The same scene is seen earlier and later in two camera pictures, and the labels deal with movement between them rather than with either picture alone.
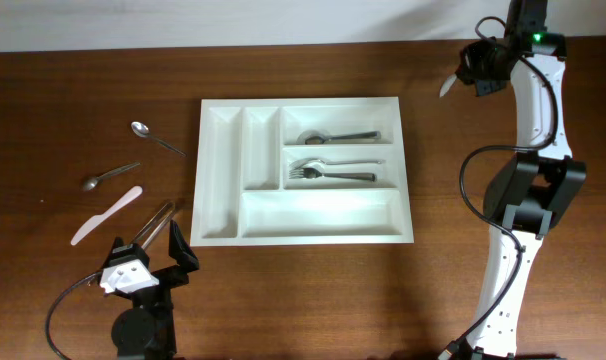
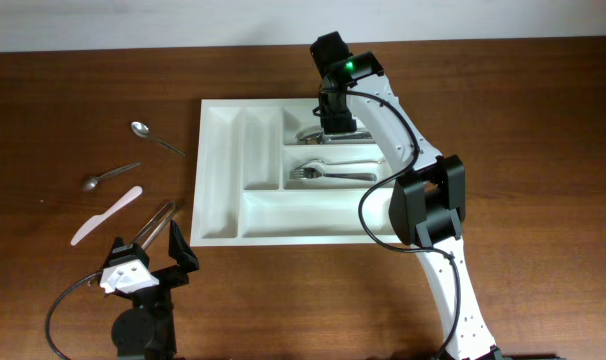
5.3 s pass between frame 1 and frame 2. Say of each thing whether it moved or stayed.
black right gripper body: moved
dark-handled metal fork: stayed
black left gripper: stayed
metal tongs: stayed
